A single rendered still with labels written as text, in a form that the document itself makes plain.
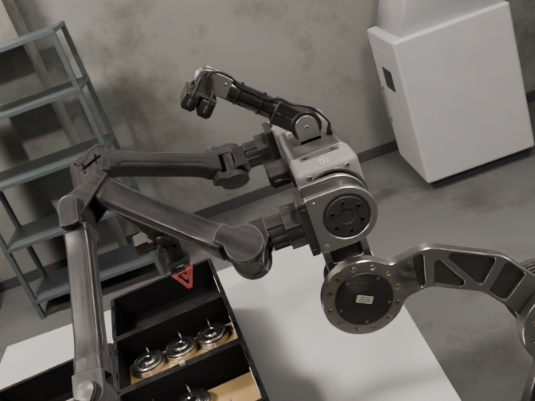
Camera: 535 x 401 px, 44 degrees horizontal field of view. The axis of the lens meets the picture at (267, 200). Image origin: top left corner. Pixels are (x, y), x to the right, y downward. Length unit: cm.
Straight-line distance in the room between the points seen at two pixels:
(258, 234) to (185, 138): 388
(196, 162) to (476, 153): 309
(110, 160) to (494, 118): 330
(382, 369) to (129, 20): 348
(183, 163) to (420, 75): 279
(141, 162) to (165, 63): 336
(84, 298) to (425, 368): 108
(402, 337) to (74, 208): 117
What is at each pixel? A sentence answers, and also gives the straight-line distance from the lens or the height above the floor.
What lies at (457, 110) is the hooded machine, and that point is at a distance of 444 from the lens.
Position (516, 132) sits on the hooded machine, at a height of 21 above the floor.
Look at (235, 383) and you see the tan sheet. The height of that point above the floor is 83.
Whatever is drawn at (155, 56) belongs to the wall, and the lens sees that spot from 497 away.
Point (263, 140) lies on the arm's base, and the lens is 174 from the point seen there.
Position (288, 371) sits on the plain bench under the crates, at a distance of 219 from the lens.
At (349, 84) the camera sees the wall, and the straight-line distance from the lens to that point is 516.
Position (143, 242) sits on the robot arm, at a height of 125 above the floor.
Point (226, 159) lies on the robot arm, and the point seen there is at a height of 146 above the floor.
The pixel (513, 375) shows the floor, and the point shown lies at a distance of 302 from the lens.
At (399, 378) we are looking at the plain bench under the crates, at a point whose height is 70.
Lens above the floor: 201
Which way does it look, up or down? 23 degrees down
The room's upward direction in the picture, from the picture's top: 20 degrees counter-clockwise
